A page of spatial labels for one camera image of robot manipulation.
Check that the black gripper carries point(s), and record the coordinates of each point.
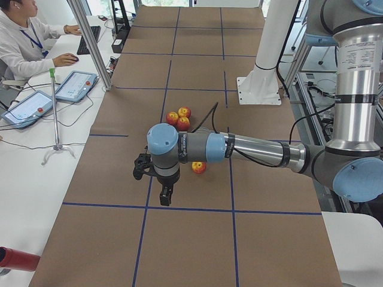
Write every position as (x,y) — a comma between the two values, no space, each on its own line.
(167,181)

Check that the red yellow apple carried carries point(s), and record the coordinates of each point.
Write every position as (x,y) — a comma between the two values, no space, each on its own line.
(198,167)

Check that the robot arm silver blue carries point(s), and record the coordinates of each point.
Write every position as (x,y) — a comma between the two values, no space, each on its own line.
(349,164)

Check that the red yellow apple front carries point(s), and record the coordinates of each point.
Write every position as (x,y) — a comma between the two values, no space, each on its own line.
(183,124)

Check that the red yellow apple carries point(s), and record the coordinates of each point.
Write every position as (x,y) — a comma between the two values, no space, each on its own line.
(172,118)
(184,111)
(183,124)

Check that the red yellow apple left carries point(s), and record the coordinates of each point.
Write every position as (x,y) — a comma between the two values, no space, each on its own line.
(172,118)

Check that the brown paper table cover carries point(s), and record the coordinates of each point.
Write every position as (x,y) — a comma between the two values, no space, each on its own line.
(238,224)

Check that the red yellow apple back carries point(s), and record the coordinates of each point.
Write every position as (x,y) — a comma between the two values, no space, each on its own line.
(184,111)

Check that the silver grabber stick green tip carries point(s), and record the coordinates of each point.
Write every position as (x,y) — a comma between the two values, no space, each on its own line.
(58,147)

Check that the blue teach pendant far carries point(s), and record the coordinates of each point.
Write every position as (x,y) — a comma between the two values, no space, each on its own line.
(75,86)

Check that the blue teach pendant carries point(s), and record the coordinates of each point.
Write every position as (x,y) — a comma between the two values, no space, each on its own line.
(75,86)
(29,110)

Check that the black box on desk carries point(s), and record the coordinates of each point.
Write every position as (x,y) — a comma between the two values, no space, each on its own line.
(117,46)

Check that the blue teach pendant near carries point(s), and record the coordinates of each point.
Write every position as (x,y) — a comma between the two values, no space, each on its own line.
(29,110)

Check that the red bottle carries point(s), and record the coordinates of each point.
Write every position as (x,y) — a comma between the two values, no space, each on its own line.
(18,260)

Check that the person in white hoodie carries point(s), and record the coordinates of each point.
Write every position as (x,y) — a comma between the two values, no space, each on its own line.
(23,38)

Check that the white camera stand pedestal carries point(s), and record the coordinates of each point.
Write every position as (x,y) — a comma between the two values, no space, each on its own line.
(260,86)

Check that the aluminium frame post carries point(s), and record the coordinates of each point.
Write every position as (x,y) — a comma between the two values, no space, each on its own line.
(80,16)

